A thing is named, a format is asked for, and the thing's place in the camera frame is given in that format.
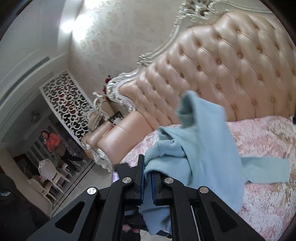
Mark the peach leather armchair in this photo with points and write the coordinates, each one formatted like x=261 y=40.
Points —
x=100 y=122

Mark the tufted peach leather sofa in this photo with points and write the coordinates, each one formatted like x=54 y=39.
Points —
x=239 y=57

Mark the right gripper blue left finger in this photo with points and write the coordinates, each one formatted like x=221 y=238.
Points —
x=140 y=177

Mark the white carved lattice screen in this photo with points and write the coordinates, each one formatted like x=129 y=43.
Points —
x=69 y=104

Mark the person in orange jacket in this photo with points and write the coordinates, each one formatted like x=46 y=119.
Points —
x=54 y=144

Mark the white dining chair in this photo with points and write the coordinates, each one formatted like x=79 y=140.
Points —
x=49 y=171

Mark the light blue sweater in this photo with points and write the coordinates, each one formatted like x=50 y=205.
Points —
x=202 y=152

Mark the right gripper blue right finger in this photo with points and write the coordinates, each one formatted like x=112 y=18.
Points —
x=156 y=183

